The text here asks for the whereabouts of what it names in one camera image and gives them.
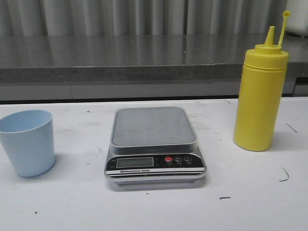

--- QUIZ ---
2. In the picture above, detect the yellow squeeze bottle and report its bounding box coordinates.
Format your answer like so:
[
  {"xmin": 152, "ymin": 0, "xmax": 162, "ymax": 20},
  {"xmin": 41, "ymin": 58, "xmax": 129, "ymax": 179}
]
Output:
[{"xmin": 233, "ymin": 11, "xmax": 291, "ymax": 151}]

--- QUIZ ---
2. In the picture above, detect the light blue plastic cup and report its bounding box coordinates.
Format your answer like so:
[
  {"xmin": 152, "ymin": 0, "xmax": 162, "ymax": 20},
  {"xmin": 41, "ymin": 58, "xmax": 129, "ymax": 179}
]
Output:
[{"xmin": 0, "ymin": 110, "xmax": 55, "ymax": 177}]

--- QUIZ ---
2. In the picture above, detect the silver electronic kitchen scale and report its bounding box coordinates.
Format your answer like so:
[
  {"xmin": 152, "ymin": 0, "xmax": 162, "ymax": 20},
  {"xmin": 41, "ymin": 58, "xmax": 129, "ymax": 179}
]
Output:
[{"xmin": 104, "ymin": 107, "xmax": 207, "ymax": 185}]

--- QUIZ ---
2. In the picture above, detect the grey stone counter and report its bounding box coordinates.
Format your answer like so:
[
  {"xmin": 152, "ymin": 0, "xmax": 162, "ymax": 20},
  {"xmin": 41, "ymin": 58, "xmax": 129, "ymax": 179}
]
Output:
[{"xmin": 0, "ymin": 33, "xmax": 308, "ymax": 101}]

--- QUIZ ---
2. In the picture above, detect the grey curtain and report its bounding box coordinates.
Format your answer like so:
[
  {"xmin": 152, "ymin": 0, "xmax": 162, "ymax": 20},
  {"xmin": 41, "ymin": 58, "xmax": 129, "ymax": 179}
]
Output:
[{"xmin": 0, "ymin": 0, "xmax": 287, "ymax": 36}]

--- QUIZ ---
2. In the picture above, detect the white blender appliance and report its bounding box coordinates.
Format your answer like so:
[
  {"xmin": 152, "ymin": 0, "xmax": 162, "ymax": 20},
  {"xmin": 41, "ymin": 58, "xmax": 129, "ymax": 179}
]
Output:
[{"xmin": 285, "ymin": 0, "xmax": 308, "ymax": 37}]

